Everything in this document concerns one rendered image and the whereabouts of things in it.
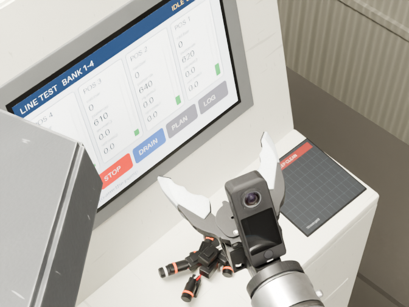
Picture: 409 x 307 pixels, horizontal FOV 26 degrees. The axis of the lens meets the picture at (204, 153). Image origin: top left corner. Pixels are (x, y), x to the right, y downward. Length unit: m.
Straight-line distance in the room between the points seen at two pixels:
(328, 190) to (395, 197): 1.22
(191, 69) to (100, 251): 0.35
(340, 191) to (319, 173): 0.05
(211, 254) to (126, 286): 0.16
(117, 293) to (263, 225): 0.59
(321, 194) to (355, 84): 1.35
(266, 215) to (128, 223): 0.55
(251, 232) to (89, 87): 0.42
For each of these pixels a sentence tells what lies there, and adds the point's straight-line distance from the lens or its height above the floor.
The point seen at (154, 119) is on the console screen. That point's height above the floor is 1.23.
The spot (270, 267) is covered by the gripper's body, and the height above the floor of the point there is 1.47.
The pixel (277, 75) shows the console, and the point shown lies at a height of 1.13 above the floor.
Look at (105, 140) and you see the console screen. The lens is 1.40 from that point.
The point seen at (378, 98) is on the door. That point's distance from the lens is 2.97.
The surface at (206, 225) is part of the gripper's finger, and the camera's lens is 1.08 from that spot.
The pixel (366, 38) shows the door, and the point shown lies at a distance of 2.83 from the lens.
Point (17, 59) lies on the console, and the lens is 1.25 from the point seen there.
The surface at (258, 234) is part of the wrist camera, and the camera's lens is 1.03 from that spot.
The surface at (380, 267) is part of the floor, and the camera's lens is 2.76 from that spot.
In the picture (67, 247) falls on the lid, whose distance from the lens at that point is 0.54.
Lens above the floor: 2.38
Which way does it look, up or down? 54 degrees down
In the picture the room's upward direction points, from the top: straight up
